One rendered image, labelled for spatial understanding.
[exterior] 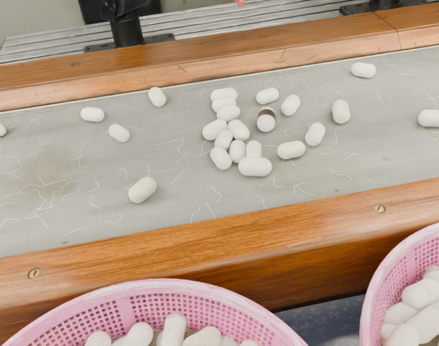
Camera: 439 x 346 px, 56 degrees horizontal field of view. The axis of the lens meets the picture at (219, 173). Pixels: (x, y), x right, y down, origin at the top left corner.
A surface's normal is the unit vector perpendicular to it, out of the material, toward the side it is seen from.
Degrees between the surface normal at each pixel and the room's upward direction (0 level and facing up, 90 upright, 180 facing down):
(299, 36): 0
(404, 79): 0
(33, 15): 89
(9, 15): 90
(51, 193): 0
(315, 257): 90
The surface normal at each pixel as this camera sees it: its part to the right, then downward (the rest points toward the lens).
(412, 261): 0.49, 0.26
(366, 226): -0.07, -0.75
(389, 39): 0.07, -0.08
